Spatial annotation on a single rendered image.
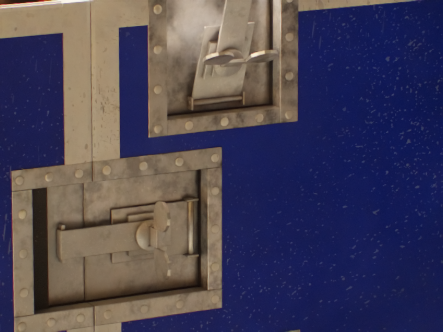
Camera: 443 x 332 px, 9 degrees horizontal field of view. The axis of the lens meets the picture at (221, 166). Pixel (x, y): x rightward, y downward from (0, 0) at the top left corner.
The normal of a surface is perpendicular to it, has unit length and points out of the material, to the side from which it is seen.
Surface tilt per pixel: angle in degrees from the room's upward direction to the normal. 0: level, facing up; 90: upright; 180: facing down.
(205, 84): 111
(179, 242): 90
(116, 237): 90
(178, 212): 90
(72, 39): 90
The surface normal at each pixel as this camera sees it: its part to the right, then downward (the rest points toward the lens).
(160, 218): -0.89, 0.11
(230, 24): 0.43, 0.54
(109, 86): 0.46, 0.20
